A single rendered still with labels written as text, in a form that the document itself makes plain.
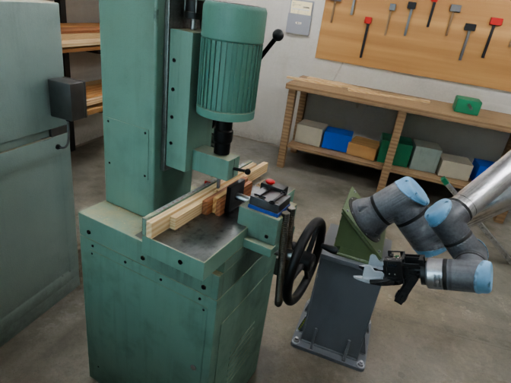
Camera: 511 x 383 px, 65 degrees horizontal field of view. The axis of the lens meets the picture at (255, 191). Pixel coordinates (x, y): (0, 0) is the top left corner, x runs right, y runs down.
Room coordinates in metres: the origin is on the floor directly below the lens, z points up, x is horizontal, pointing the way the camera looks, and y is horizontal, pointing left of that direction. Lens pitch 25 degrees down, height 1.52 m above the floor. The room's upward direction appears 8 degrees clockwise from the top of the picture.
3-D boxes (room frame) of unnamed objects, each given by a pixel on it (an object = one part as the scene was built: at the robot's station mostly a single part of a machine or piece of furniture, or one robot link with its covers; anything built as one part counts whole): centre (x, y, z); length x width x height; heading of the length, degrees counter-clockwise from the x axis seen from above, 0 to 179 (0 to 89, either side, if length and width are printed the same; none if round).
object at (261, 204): (1.11, -0.05, 0.99); 0.13 x 0.11 x 0.06; 155
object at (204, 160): (1.21, 0.14, 1.03); 0.14 x 0.07 x 0.09; 65
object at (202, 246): (1.15, 0.03, 0.87); 0.61 x 0.30 x 0.06; 155
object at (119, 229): (1.25, 0.23, 0.76); 0.57 x 0.45 x 0.09; 65
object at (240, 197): (1.15, 0.04, 0.95); 0.09 x 0.07 x 0.09; 155
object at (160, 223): (1.20, 0.15, 0.93); 0.60 x 0.02 x 0.05; 155
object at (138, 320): (1.25, 0.23, 0.36); 0.58 x 0.45 x 0.71; 65
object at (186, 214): (1.25, 0.10, 0.92); 0.59 x 0.02 x 0.04; 155
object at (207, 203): (1.21, 0.10, 0.92); 0.26 x 0.02 x 0.05; 155
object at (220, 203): (1.20, 0.06, 0.93); 0.21 x 0.02 x 0.05; 155
